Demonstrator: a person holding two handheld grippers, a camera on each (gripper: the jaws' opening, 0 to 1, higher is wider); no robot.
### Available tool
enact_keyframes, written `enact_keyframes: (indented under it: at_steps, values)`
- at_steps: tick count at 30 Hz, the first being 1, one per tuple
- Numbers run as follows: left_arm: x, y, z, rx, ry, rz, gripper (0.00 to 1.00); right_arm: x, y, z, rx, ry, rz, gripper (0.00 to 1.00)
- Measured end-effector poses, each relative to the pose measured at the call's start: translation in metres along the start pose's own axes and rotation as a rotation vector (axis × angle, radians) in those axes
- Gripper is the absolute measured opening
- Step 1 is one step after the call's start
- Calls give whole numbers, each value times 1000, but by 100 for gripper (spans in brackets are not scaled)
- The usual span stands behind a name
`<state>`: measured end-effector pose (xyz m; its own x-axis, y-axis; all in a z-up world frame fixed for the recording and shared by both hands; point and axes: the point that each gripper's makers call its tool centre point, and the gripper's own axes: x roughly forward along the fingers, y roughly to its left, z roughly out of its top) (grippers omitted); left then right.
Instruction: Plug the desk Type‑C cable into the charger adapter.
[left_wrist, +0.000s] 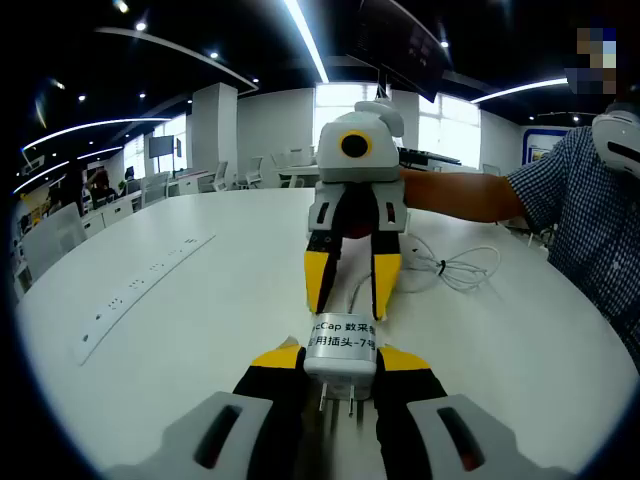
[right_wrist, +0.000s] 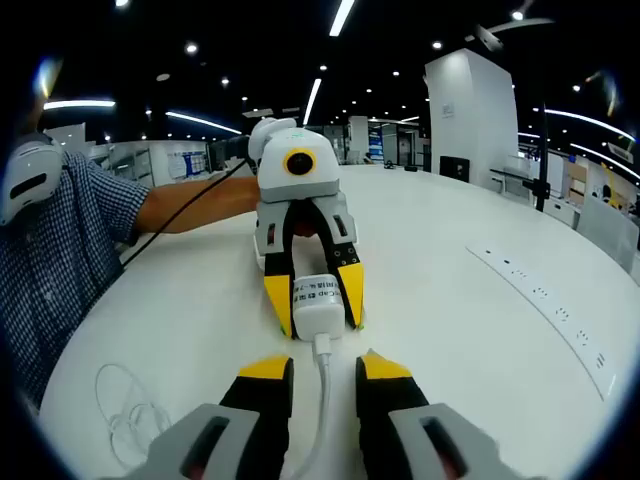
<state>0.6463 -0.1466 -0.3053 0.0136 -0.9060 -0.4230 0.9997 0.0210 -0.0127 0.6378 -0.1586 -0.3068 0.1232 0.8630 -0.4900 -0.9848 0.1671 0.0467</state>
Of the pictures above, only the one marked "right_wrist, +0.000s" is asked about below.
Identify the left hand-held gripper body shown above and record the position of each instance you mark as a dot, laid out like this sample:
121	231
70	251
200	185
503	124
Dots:
300	180

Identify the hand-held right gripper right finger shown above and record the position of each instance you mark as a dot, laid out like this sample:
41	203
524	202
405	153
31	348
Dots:
400	430

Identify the person's blue checked shirt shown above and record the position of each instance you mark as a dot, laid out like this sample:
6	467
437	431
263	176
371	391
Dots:
50	275

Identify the white worn device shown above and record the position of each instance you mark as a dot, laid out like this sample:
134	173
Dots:
30	175

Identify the white charger adapter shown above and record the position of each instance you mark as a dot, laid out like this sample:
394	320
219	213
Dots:
320	312

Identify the white desk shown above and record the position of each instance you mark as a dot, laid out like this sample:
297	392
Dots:
450	350

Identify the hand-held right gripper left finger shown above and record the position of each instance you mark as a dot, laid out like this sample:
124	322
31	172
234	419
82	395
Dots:
240	430

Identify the black square box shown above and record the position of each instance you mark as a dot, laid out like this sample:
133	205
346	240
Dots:
455	169

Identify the black pole stand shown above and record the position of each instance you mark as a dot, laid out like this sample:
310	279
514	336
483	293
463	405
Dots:
543	165

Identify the white built-in power strip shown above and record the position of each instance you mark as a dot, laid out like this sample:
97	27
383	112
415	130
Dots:
550	310

